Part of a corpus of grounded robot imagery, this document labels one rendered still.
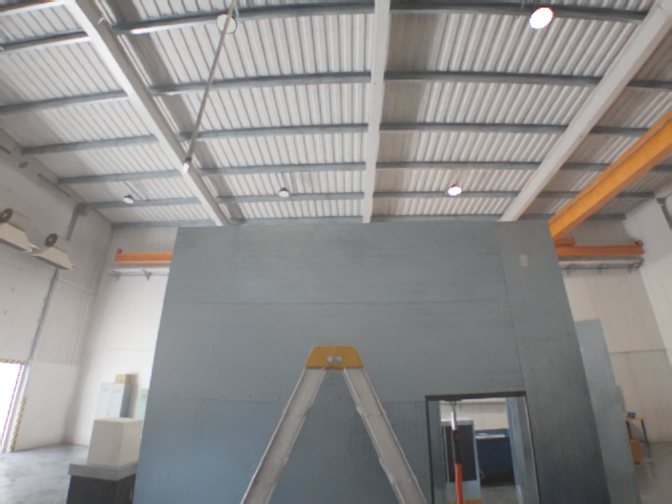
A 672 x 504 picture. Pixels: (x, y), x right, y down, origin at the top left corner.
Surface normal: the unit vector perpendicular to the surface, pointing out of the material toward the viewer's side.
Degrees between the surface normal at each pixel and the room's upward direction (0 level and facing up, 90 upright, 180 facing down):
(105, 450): 90
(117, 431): 90
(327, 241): 90
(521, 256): 90
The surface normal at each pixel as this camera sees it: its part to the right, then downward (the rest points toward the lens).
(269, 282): -0.04, -0.39
